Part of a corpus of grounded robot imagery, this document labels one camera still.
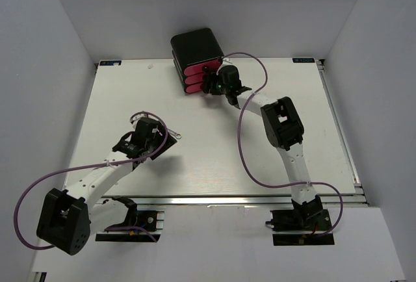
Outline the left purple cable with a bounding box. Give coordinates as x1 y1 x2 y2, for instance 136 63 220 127
13 110 170 250

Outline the black drawer cabinet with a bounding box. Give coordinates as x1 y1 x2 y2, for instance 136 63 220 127
170 27 224 70

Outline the silver wrench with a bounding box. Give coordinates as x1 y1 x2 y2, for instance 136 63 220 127
168 129 182 140

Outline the left blue label sticker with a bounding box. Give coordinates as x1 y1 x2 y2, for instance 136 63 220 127
99 60 122 66

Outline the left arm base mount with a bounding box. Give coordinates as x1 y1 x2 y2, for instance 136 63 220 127
95 196 164 243

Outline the aluminium table rail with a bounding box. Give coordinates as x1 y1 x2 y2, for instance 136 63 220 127
61 194 368 208

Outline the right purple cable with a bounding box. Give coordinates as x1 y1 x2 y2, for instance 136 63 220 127
222 52 344 236

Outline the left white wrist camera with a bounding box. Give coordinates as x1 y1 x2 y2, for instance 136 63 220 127
129 113 147 129

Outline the blue label sticker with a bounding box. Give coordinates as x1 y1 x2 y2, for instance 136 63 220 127
99 60 122 66
292 58 315 64

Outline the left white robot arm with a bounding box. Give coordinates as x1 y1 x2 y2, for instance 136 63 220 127
36 116 177 255

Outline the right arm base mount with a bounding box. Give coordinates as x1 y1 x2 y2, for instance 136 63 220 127
265 209 335 246

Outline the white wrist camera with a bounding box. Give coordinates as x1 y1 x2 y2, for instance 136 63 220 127
220 57 234 68
129 113 147 129

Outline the right blue label sticker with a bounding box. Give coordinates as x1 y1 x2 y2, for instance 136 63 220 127
292 58 315 64

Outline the purple cable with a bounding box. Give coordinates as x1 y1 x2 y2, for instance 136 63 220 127
13 110 170 250
222 52 344 236

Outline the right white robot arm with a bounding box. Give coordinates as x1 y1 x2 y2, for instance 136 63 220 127
201 64 322 229

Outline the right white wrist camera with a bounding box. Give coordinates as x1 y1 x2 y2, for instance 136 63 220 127
220 57 234 68

